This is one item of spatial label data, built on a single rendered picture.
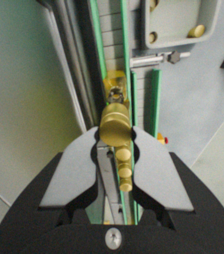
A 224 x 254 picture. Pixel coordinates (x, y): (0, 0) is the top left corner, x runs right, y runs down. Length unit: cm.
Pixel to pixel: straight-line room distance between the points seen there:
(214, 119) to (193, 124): 11
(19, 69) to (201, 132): 85
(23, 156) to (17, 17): 19
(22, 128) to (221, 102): 82
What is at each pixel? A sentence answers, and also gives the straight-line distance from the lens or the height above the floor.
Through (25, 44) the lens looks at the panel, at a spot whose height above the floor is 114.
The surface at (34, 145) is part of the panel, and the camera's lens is 21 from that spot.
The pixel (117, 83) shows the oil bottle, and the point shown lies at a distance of 27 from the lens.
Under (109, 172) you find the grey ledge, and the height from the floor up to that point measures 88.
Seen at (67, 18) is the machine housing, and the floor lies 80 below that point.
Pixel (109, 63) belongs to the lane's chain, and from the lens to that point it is 47.
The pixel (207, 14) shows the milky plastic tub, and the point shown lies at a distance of 63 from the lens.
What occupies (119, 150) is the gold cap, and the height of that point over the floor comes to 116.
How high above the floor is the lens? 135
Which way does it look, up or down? 60 degrees down
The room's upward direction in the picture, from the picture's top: 177 degrees counter-clockwise
